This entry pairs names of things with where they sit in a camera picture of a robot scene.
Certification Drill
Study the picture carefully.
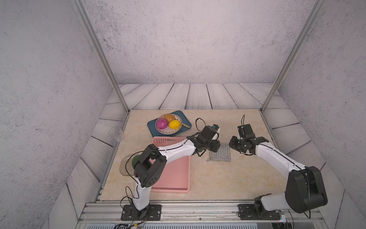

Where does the yellow toy lemon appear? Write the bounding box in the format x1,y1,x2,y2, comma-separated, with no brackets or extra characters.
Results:
169,120,182,129

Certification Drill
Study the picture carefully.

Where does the left frame post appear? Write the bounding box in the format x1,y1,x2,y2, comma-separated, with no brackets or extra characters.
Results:
72,0,130,114

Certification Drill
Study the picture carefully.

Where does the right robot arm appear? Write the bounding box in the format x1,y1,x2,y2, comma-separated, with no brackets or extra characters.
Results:
229,124,328,220

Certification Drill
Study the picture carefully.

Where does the purple toy fruit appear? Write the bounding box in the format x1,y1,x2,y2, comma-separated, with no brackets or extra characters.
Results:
155,118,168,130

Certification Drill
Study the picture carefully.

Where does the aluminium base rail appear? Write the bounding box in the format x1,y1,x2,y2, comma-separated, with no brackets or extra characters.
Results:
76,200,328,229

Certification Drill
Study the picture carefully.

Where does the right frame post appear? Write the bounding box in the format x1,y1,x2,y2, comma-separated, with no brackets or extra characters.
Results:
260,0,325,114

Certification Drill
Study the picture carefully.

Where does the grey striped dishcloth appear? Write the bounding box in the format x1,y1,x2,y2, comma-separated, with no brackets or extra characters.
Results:
207,143,231,162

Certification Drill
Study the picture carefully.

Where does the green toy fruit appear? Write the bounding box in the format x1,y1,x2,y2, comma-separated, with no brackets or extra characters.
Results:
132,155,140,168

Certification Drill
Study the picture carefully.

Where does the clear plastic cup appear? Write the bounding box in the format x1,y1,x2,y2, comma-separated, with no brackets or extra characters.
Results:
108,127,125,142

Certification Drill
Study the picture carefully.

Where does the frame post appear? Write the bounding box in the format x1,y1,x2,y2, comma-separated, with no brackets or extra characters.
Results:
260,0,325,114
72,0,130,114

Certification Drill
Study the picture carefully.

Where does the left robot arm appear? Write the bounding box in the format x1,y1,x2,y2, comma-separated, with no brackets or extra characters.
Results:
121,125,220,221

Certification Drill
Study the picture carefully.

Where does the teal rectangular tray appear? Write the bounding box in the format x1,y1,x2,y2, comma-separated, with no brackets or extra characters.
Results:
147,110,192,137

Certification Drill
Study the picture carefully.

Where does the patterned ceramic plate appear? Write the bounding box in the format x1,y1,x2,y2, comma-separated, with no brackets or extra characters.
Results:
155,114,183,135

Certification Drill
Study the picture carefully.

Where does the brown toy fruit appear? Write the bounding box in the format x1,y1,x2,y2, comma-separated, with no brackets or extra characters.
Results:
164,114,176,123

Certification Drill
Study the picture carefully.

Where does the clear glass plate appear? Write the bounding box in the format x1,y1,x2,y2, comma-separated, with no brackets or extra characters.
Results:
119,153,140,177

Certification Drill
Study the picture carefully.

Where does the pink plastic basket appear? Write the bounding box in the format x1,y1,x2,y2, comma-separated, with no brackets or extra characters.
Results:
152,136,190,193

